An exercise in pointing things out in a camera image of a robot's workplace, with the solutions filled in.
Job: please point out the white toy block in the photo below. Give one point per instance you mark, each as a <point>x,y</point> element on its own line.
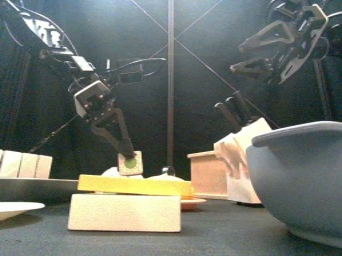
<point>28,165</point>
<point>9,164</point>
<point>44,166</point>

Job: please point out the white rectangular drawer box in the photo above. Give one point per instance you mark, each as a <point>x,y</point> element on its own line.
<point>124,213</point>

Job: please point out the metal tray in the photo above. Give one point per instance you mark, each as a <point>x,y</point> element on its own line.
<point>38,189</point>

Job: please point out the yellow flat block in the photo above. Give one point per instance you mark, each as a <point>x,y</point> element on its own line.
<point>134,185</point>

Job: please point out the vertical metal frame pole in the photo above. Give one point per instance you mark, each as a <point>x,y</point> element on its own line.
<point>170,83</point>

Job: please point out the white plate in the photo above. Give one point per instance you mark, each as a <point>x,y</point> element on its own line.
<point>15,209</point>

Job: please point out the light wooden box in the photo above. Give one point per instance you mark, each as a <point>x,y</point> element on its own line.
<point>207,175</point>

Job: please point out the green sushi roll half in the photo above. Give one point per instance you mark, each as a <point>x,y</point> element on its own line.
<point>130,163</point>

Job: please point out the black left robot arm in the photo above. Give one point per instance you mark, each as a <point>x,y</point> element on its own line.
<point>42,35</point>

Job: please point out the small orange plate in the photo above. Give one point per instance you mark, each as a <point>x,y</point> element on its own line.
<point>192,202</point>

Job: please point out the grey blue bowl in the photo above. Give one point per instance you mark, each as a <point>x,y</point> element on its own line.
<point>298,180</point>

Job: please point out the white toy food piece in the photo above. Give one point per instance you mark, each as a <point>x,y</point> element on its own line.
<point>155,176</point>

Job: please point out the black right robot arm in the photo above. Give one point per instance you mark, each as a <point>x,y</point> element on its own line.
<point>331,31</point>

